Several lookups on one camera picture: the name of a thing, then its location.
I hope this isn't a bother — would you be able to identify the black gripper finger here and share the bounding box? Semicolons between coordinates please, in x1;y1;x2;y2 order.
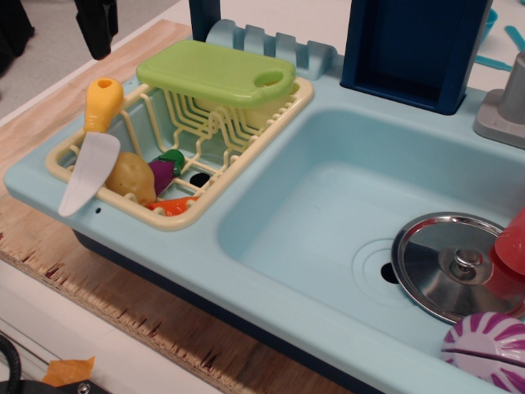
74;0;119;61

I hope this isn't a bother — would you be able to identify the yellow handled white toy knife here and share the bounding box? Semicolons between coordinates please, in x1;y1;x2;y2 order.
58;77;124;217

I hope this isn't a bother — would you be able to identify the green plastic cutting board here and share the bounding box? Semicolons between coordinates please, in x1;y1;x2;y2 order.
136;40;296;108

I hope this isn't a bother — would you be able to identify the wooden board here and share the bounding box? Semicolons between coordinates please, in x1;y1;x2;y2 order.
0;18;354;394

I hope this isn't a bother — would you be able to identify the black object at left edge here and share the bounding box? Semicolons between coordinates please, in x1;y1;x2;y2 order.
1;0;34;76

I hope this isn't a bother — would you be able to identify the cream plastic dish rack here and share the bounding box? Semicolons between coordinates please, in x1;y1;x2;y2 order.
44;76;315;232

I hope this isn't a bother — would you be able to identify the yellow toy potato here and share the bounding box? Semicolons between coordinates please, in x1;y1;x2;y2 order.
105;152;157;206

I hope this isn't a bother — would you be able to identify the purple toy eggplant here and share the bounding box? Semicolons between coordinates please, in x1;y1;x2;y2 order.
148;149;185;195

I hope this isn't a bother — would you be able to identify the orange toy carrot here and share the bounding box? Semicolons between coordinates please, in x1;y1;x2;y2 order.
147;197;199;217

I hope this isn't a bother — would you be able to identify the light blue toy sink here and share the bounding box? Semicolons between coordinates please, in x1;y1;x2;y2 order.
1;72;524;393

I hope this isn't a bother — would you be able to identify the dark blue plastic back panel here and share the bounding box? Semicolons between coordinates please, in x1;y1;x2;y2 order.
340;0;492;115

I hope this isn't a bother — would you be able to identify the orange tape piece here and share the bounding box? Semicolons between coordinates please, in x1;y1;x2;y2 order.
41;356;95;387

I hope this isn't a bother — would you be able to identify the grey toy faucet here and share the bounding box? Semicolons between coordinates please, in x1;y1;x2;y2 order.
473;52;524;149

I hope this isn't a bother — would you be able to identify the steel pot lid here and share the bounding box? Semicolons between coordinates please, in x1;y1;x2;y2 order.
391;213;524;323

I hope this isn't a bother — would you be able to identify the red plastic cup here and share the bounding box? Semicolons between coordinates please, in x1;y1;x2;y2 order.
487;208;524;303

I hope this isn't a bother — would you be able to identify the dark blue post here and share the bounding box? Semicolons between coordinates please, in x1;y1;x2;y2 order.
189;0;221;42

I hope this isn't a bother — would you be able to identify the black cable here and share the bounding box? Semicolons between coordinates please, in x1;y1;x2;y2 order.
0;332;22;394

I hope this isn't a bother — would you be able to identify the black bracket with screw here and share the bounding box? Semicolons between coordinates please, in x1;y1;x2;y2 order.
55;380;110;394

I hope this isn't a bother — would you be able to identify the teal utensil handle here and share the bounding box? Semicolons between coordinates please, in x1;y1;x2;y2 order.
504;25;525;53

